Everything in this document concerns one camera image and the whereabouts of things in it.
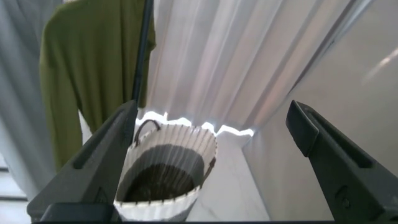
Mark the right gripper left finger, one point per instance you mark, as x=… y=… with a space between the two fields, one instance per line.
x=90 y=174

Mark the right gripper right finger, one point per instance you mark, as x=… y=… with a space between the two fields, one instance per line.
x=348 y=174

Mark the green long-sleeved shirt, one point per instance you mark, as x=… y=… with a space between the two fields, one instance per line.
x=93 y=62

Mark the white garment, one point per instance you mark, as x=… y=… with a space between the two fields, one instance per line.
x=21 y=77

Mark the black clothes rack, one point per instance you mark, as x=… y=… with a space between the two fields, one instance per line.
x=143 y=46

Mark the white curtain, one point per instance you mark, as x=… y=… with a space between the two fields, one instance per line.
x=217 y=62

